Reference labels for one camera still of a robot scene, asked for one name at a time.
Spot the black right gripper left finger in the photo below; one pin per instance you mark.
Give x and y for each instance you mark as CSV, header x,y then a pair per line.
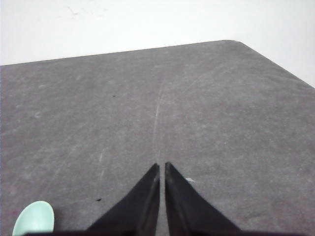
x,y
136,214

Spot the mint green plastic spoon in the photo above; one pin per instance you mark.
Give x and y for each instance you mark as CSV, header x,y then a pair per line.
x,y
36,217

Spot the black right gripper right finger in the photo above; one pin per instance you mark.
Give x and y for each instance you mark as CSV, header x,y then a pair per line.
x,y
188,213

